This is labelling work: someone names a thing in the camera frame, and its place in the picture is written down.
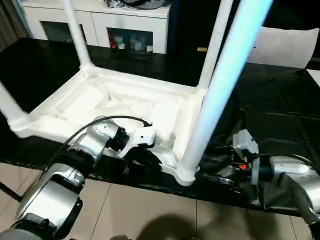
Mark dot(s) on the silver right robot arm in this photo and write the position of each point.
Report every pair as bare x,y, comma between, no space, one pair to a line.
295,175

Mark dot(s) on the white plastic table leg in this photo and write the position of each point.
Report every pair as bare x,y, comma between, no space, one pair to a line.
225,75
215,42
77,35
10,107

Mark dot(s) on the small tan tag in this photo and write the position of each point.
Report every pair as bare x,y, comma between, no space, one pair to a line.
202,49

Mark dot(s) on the dark blue vertical panel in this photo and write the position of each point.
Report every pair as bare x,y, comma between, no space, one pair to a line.
173,25

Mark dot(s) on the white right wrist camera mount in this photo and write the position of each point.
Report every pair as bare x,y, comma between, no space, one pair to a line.
245,141

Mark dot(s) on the brown curtain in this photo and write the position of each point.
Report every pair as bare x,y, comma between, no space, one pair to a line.
10,22

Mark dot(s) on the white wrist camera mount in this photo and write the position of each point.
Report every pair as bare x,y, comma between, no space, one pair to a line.
143,136
245,141

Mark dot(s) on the black mat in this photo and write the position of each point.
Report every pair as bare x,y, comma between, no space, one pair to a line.
275,112

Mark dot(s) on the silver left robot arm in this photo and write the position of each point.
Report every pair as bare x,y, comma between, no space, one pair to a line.
85,145

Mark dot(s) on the white plastic table top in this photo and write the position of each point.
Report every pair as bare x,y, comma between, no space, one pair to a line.
100,87

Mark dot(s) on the small white jar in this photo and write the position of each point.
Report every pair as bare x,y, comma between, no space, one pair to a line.
149,48
121,45

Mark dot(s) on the grey bag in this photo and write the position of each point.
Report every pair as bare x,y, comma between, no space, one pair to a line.
147,3

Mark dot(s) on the black metal frame bar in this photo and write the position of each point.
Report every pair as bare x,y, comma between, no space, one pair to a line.
10,191

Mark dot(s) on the white cabinet with glass doors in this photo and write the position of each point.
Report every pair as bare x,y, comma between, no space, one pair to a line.
62,13

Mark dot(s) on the white flat panel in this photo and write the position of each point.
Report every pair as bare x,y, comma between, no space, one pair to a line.
313,76

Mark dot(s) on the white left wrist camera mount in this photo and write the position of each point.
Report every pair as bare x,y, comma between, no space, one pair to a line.
143,136

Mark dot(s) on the grey cushion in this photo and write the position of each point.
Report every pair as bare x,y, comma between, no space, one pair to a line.
282,47

